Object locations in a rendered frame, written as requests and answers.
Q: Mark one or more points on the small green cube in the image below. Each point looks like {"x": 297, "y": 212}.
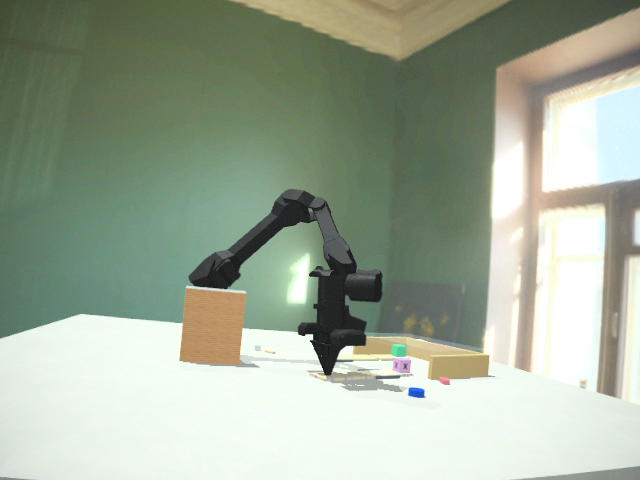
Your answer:
{"x": 398, "y": 352}

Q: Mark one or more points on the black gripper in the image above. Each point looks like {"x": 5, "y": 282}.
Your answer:
{"x": 329, "y": 335}

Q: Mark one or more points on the blue flat cylinder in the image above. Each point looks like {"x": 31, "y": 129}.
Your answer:
{"x": 416, "y": 392}

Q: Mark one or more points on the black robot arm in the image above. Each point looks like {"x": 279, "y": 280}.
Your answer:
{"x": 221, "y": 269}

